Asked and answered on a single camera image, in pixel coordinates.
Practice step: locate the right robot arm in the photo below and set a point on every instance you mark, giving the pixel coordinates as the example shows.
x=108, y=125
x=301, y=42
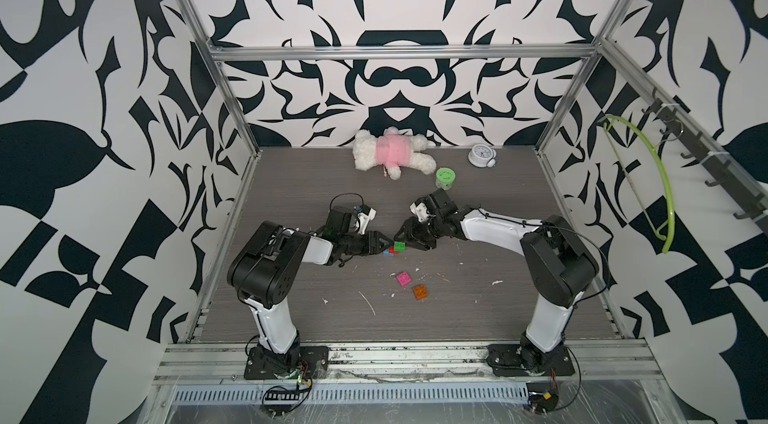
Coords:
x=559, y=264

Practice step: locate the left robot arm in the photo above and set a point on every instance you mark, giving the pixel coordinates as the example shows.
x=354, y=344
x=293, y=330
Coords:
x=263, y=272

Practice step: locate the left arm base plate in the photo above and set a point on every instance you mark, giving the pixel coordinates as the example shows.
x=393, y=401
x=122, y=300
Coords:
x=263, y=364

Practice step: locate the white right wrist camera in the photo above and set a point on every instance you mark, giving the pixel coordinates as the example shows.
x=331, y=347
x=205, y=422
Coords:
x=420, y=211

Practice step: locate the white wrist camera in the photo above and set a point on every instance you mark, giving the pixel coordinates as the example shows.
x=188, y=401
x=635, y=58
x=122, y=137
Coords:
x=364, y=215
x=420, y=211

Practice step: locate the black hook rack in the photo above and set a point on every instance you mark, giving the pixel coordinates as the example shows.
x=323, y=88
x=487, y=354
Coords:
x=702, y=149

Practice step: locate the white small alarm clock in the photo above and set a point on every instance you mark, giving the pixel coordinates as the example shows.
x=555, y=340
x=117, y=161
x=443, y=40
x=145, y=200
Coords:
x=482, y=156

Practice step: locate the pink lego brick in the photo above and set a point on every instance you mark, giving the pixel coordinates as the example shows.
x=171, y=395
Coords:
x=403, y=279

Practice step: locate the green hoop on wall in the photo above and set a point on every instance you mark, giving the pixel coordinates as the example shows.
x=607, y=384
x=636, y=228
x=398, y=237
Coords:
x=651, y=175

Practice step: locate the white plush toy pink shirt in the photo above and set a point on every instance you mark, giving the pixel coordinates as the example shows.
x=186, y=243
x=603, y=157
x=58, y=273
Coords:
x=392, y=151

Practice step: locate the aluminium cage frame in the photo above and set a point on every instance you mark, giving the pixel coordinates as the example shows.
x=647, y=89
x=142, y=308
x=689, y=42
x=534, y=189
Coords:
x=543, y=73

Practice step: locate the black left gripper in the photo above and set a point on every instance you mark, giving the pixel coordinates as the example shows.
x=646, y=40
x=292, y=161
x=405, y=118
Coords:
x=373, y=242

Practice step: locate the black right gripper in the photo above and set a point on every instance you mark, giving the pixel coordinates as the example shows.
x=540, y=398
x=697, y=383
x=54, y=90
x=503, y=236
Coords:
x=408, y=230

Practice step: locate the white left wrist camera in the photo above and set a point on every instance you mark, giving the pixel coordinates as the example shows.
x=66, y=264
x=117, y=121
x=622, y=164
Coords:
x=364, y=215

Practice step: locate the orange lego brick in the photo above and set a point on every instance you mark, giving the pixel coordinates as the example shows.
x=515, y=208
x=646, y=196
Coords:
x=420, y=292

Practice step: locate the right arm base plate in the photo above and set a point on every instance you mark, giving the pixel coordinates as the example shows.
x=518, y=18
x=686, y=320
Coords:
x=526, y=360

